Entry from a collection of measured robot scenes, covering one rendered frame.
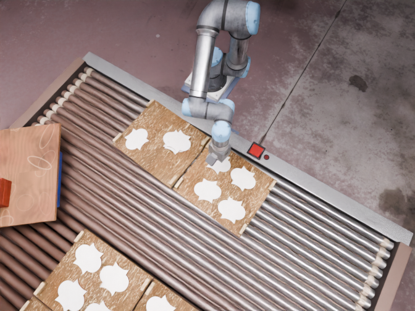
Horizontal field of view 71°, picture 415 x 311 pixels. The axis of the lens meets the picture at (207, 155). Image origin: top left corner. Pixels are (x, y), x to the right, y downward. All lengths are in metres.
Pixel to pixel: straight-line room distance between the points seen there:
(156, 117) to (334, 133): 1.74
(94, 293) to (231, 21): 1.31
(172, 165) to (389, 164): 2.02
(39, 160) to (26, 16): 2.54
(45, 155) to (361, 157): 2.42
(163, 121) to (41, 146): 0.63
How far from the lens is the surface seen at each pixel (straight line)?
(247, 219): 1.47
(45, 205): 1.56
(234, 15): 1.24
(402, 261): 1.69
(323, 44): 3.39
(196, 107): 1.22
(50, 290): 1.61
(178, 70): 2.99
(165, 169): 1.53
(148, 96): 1.76
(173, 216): 1.48
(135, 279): 1.48
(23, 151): 1.71
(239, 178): 1.50
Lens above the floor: 2.38
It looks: 69 degrees down
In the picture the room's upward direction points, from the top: 1 degrees counter-clockwise
